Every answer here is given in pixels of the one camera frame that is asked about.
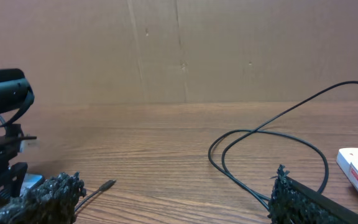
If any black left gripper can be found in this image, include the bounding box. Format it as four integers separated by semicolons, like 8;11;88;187
0;124;37;206

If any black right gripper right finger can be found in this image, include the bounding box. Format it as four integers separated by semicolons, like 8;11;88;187
268;165;358;224

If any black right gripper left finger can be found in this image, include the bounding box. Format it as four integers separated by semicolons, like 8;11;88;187
0;172;86;224

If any white-screen smartphone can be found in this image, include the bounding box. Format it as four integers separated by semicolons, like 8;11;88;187
0;172;45;218

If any black charger cable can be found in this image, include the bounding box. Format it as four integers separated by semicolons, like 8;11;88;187
74;80;358;213

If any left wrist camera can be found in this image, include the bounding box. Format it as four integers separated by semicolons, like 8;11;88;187
0;68;35;128

